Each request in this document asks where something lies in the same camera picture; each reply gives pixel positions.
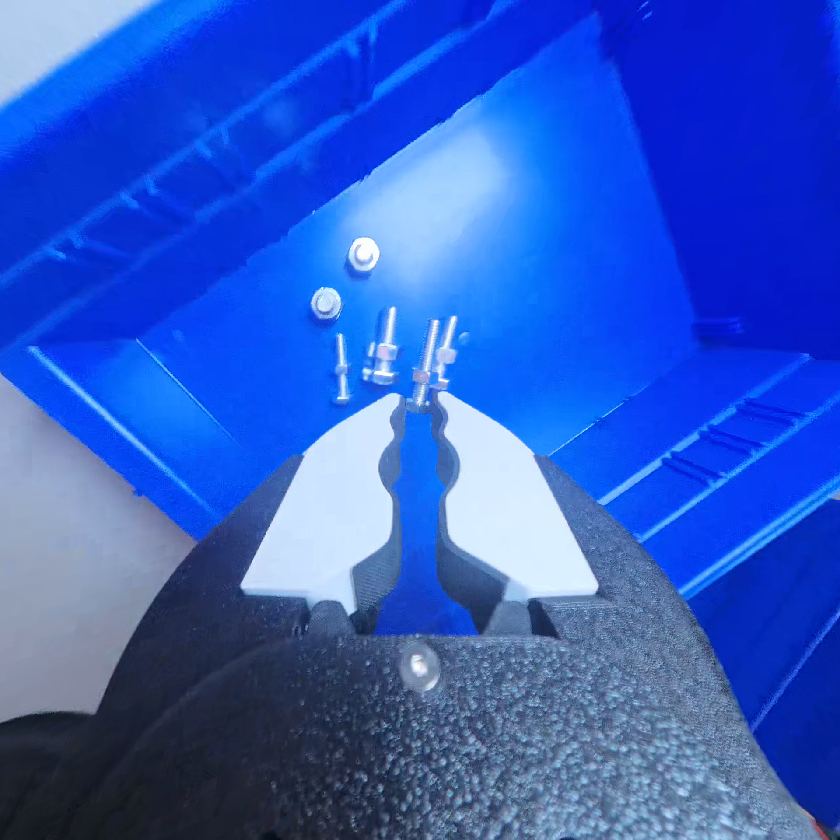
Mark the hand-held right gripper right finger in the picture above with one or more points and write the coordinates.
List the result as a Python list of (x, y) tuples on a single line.
[(519, 519)]

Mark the blue plastic bin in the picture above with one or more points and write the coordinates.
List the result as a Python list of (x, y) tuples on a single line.
[(788, 683), (551, 197)]

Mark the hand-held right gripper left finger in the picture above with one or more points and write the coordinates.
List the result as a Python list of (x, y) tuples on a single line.
[(322, 519)]

